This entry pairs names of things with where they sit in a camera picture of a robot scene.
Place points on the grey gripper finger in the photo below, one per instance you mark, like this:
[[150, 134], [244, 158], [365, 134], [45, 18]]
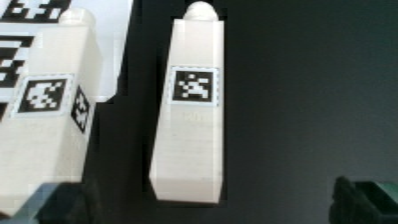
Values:
[[365, 202]]

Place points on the white desk leg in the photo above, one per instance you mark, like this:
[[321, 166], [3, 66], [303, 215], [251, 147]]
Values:
[[45, 124], [188, 162]]

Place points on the fiducial marker sheet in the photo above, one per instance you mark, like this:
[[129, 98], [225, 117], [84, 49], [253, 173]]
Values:
[[33, 14]]

